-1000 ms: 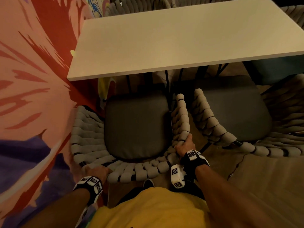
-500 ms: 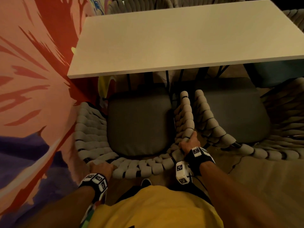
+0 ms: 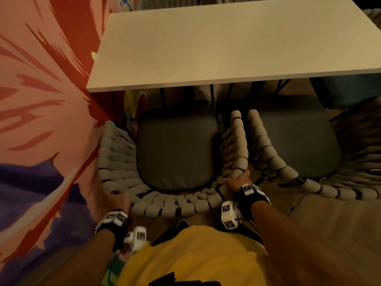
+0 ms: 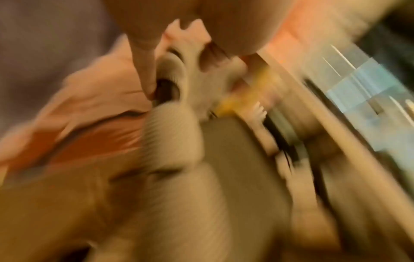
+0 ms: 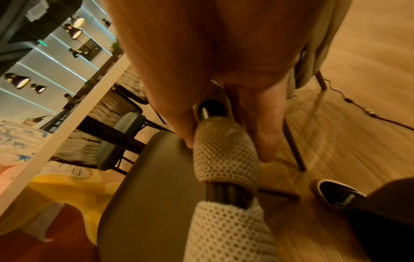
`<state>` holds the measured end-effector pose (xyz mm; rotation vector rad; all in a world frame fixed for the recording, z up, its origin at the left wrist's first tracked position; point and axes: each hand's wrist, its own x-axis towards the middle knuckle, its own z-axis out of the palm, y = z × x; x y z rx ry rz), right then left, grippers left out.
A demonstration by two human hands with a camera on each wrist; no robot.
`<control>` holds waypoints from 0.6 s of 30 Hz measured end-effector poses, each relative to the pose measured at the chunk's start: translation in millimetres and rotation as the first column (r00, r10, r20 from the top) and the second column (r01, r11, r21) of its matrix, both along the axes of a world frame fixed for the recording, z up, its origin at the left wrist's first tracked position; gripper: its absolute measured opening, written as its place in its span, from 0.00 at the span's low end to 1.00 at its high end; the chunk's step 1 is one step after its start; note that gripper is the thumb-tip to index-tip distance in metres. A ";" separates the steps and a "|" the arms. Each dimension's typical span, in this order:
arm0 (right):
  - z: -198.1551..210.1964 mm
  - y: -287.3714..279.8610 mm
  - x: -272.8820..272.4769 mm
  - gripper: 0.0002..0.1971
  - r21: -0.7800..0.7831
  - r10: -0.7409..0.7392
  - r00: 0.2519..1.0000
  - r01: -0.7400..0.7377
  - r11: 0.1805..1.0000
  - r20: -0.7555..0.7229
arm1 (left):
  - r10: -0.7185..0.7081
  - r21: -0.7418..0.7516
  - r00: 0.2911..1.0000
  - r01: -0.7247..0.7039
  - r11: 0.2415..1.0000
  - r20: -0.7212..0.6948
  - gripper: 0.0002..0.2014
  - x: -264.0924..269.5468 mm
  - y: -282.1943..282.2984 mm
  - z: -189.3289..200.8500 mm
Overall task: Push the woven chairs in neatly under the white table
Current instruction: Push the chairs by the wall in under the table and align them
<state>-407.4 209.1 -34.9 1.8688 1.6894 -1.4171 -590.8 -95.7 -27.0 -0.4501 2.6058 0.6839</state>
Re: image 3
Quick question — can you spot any person's right hand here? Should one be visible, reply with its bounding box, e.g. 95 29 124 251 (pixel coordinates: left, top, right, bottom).
223 169 254 194

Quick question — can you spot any person's left hand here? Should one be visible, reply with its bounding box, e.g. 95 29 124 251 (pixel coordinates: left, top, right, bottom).
101 190 131 215

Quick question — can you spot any teal cushion woven chair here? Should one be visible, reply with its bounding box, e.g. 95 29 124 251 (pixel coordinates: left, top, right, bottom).
137 0 200 10
309 8 381 110

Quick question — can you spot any person's left forearm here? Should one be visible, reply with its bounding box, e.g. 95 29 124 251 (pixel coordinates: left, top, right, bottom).
38 228 117 286

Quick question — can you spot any person's right forearm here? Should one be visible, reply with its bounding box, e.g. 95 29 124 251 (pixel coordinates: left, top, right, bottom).
251 201 381 286

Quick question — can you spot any person's yellow shirt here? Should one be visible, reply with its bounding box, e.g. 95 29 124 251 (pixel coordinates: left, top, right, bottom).
115 224 286 286

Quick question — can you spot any black chest device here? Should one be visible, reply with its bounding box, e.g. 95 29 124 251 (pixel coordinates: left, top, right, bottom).
148 271 222 286

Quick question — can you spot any white table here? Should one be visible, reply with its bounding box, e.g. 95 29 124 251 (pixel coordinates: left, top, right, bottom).
86 0 381 110

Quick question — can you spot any black white wrist camera rig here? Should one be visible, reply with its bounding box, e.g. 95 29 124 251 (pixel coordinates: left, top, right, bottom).
94 209 148 253
221 183 272 230

